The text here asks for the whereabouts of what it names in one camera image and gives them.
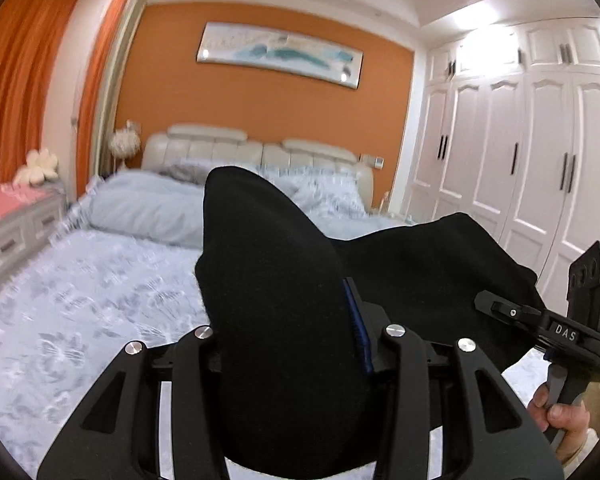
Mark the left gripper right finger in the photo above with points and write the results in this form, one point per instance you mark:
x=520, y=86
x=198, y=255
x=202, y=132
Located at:
x=486, y=432

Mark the butterfly print bed cover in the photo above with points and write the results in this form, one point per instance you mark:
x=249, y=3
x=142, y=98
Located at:
x=66, y=314

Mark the framed wall painting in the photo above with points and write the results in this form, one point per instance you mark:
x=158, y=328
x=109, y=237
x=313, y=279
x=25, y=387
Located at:
x=274, y=49

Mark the orange curtain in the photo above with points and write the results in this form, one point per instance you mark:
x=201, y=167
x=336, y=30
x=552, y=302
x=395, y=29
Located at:
x=53, y=55

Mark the grey folded duvet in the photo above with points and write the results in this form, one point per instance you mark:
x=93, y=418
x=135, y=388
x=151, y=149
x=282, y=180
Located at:
x=140, y=204

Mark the white flower plush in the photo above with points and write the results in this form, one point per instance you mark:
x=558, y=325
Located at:
x=41, y=166

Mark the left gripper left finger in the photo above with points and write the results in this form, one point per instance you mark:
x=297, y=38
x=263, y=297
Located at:
x=114, y=431

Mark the person right hand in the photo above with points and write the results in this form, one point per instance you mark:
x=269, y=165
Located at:
x=573, y=420

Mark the black pants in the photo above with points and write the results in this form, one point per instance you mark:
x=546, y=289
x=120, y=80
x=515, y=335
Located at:
x=297, y=394

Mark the pink topped drawer bench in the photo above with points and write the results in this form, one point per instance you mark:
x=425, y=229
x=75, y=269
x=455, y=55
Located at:
x=27, y=218

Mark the white wardrobe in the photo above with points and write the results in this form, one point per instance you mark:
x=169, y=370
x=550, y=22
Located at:
x=510, y=134

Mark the white bedside lamp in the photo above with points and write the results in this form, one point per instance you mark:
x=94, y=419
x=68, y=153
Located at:
x=124, y=144

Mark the patterned pillow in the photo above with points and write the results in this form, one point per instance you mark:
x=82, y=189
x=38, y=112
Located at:
x=320, y=191

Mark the beige padded headboard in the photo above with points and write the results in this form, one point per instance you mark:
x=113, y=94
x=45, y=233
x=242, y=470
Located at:
x=232, y=145

